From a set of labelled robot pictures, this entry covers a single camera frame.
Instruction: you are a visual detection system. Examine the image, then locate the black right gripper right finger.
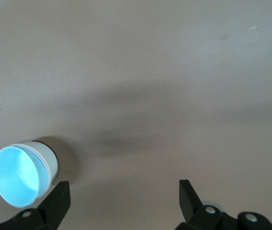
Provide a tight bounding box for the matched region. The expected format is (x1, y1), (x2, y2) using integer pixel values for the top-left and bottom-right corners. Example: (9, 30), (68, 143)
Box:
(177, 179), (225, 230)

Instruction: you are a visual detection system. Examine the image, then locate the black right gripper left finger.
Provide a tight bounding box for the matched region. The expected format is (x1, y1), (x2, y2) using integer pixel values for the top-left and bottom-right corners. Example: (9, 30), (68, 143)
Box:
(0, 180), (71, 230)

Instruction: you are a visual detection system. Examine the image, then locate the blue plastic bowl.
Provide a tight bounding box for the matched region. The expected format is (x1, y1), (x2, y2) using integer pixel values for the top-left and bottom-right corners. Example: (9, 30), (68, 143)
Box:
(0, 143), (49, 209)

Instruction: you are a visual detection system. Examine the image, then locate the white plastic bowl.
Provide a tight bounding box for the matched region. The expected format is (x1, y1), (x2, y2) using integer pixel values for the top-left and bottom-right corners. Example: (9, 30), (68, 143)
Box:
(20, 140), (60, 192)

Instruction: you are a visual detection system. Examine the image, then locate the brown table cloth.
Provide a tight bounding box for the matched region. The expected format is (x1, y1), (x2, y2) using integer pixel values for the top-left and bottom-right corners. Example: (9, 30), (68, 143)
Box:
(0, 0), (272, 230)

